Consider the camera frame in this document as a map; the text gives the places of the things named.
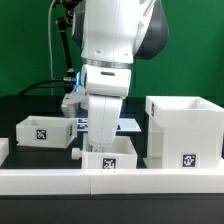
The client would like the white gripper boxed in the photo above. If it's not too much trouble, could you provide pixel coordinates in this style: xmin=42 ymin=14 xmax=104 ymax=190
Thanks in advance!
xmin=88 ymin=95 xmax=122 ymax=148

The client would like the white front drawer box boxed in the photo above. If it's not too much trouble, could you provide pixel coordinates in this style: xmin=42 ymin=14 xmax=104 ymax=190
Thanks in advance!
xmin=71 ymin=134 xmax=137 ymax=169

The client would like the white drawer box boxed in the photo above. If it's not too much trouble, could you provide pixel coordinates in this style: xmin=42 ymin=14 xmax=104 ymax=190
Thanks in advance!
xmin=16 ymin=116 xmax=77 ymax=148
xmin=71 ymin=134 xmax=137 ymax=169

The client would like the white drawer cabinet frame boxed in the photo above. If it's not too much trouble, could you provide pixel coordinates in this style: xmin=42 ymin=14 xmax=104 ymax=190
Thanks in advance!
xmin=143 ymin=96 xmax=224 ymax=169

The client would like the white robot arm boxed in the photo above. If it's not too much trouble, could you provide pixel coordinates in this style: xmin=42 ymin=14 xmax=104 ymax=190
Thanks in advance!
xmin=62 ymin=0 xmax=169 ymax=152

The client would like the marker sheet on table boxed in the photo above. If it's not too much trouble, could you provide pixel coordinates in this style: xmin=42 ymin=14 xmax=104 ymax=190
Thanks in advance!
xmin=77 ymin=118 xmax=141 ymax=132

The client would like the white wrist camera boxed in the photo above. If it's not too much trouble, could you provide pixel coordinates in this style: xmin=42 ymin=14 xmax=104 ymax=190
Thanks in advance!
xmin=61 ymin=92 xmax=88 ymax=118

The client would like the white cable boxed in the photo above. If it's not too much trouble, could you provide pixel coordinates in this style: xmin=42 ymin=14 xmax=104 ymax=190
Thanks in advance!
xmin=48 ymin=0 xmax=58 ymax=81

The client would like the black cable hose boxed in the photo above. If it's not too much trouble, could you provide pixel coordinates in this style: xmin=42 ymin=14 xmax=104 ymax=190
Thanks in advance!
xmin=18 ymin=16 xmax=78 ymax=98

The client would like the white obstacle wall fence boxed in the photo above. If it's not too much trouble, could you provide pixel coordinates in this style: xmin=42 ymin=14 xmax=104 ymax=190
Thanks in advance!
xmin=0 ymin=137 xmax=224 ymax=196

